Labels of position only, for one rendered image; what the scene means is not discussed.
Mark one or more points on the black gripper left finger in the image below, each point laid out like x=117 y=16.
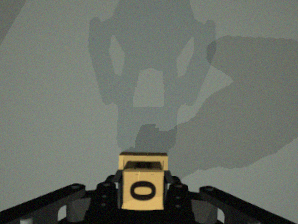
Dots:
x=105 y=200

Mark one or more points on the tan rectangular tray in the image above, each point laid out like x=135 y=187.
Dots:
x=124 y=157

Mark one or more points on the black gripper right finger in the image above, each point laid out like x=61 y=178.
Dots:
x=177 y=205

